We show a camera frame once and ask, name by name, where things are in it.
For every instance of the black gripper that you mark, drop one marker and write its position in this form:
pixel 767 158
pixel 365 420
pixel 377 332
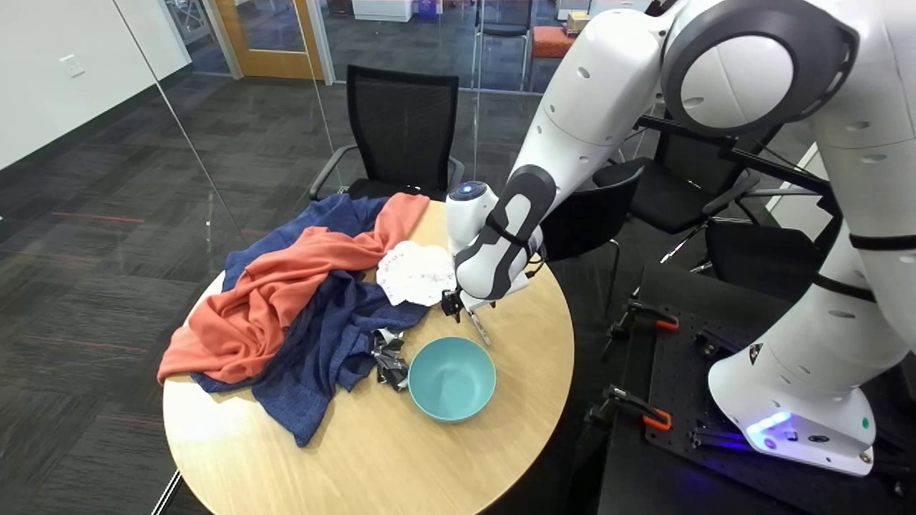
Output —
pixel 452 304

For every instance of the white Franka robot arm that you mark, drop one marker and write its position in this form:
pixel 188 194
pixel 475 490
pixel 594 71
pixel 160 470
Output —
pixel 820 353

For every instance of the black low chair seat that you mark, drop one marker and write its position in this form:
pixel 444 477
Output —
pixel 763 254

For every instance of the blue bowl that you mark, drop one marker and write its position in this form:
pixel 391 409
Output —
pixel 452 377

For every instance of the navy blue cloth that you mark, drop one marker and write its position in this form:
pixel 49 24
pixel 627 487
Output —
pixel 318 359

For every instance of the round wooden table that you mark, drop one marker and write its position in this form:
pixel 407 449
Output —
pixel 381 457

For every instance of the white crumpled cloth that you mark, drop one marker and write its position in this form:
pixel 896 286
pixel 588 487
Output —
pixel 417 273

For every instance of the black mesh office chair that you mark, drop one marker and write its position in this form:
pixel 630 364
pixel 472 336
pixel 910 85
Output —
pixel 395 128

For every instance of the black orange clamp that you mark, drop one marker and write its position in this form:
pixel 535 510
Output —
pixel 630 407
pixel 647 317

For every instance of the wooden door frame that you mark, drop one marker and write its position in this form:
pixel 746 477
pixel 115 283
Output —
pixel 272 60

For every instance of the orange cloth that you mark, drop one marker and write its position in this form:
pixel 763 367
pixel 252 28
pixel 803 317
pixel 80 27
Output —
pixel 259 304

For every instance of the orange seat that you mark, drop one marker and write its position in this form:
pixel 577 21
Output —
pixel 551 41

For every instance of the black office chair with armrest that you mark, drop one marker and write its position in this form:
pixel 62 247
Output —
pixel 691 187

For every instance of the small black clip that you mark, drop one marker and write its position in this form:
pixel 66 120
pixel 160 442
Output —
pixel 391 360

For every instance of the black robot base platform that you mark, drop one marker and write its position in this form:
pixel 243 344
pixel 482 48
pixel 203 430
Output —
pixel 660 476

